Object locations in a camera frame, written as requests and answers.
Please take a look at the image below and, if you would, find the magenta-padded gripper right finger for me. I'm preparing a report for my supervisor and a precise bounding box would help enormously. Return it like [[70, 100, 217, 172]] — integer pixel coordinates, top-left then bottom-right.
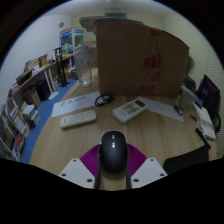
[[125, 143, 168, 190]]

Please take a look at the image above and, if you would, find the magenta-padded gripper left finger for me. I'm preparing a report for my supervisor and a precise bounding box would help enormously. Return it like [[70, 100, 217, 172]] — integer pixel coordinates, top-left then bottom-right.
[[57, 143, 103, 190]]

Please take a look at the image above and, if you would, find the black computer mouse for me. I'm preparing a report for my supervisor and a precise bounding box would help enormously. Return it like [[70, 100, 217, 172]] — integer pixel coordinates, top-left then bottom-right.
[[98, 130, 130, 174]]

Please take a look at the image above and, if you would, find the slim white remote control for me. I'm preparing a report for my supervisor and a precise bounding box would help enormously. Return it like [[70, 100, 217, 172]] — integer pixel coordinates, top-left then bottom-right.
[[59, 109, 98, 130]]

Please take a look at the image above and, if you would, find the black marker pen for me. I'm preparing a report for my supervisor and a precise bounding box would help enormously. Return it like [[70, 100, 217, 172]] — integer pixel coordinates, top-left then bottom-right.
[[195, 127, 212, 150]]

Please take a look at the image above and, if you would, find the white remote control with display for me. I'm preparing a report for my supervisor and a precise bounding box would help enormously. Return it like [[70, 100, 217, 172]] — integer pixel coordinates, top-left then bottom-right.
[[111, 97, 148, 125]]

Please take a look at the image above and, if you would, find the small dark clip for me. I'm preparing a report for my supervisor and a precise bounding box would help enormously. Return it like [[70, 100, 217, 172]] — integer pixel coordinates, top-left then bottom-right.
[[173, 103, 185, 116]]

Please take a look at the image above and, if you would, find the bookshelf unit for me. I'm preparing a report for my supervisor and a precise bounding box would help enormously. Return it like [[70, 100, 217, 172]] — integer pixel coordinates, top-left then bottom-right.
[[0, 96, 43, 163]]

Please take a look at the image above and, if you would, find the blue book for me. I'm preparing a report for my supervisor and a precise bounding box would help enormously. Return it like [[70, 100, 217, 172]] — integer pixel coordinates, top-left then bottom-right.
[[181, 84, 204, 109]]

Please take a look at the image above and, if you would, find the black office chair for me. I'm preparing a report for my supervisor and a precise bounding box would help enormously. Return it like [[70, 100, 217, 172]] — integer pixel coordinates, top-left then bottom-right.
[[198, 74, 223, 134]]

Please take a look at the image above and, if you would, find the black floor stand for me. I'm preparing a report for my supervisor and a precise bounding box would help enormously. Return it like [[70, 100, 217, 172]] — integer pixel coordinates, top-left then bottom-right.
[[53, 46, 71, 88]]

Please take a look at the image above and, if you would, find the clear glass vase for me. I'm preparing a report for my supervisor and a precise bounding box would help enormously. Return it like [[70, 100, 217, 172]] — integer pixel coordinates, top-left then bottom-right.
[[72, 45, 96, 88]]

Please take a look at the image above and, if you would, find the wooden side desk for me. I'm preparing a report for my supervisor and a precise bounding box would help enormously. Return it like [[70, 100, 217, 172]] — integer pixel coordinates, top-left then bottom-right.
[[8, 53, 73, 108]]

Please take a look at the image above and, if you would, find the large brown cardboard box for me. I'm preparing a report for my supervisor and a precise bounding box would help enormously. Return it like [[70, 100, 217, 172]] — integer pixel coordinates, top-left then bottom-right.
[[95, 19, 190, 98]]

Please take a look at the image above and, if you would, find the blue and white display cabinet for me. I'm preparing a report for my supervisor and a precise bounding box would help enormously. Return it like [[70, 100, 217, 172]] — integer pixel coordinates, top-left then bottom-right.
[[59, 27, 86, 56]]

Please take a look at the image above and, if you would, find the black looped cable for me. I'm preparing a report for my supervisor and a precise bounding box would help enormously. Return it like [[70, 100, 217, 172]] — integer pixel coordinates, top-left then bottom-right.
[[94, 93, 114, 107]]

